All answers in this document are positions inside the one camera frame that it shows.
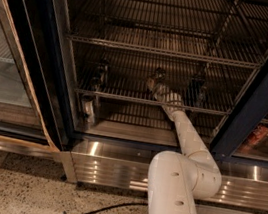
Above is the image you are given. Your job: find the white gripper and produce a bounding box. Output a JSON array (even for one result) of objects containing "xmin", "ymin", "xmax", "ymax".
[{"xmin": 147, "ymin": 77, "xmax": 184, "ymax": 120}]

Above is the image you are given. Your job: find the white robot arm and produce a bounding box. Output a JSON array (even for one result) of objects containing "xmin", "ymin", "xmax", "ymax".
[{"xmin": 147, "ymin": 77, "xmax": 222, "ymax": 214}]

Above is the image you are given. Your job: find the dark can right shelf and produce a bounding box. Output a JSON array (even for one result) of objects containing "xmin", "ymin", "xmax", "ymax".
[{"xmin": 188, "ymin": 75, "xmax": 207, "ymax": 108}]

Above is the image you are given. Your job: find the dark can shelf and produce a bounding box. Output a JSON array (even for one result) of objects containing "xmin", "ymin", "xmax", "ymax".
[
  {"xmin": 188, "ymin": 75, "xmax": 207, "ymax": 108},
  {"xmin": 90, "ymin": 59, "xmax": 110, "ymax": 92}
]

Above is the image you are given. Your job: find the dark can left shelf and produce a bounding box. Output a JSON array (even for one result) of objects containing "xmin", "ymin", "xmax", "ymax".
[{"xmin": 90, "ymin": 59, "xmax": 110, "ymax": 92}]

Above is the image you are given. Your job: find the silver can fridge floor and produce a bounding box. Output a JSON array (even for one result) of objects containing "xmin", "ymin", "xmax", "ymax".
[{"xmin": 81, "ymin": 95, "xmax": 96, "ymax": 125}]

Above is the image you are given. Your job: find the stainless steel fridge base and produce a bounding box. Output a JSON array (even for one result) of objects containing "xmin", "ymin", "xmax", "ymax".
[{"xmin": 59, "ymin": 140, "xmax": 268, "ymax": 211}]

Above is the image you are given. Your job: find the red can right compartment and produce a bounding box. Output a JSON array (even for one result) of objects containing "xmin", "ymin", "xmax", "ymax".
[{"xmin": 239, "ymin": 123, "xmax": 268, "ymax": 153}]

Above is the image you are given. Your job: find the open glass fridge door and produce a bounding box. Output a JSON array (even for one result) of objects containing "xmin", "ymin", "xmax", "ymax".
[{"xmin": 0, "ymin": 0, "xmax": 70, "ymax": 152}]

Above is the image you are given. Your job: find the lower wire fridge shelf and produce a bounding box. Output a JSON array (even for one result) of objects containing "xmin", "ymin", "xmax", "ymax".
[{"xmin": 72, "ymin": 42, "xmax": 254, "ymax": 121}]

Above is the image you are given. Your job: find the wire fridge shelf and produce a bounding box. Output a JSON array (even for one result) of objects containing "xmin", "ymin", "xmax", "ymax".
[
  {"xmin": 72, "ymin": 42, "xmax": 254, "ymax": 121},
  {"xmin": 67, "ymin": 0, "xmax": 268, "ymax": 69}
]

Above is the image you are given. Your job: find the upper wire fridge shelf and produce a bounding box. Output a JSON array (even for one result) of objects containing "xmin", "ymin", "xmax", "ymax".
[{"xmin": 67, "ymin": 0, "xmax": 268, "ymax": 69}]

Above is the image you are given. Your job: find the black floor cable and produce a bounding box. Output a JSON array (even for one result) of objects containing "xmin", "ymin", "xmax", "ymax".
[{"xmin": 54, "ymin": 188, "xmax": 148, "ymax": 214}]

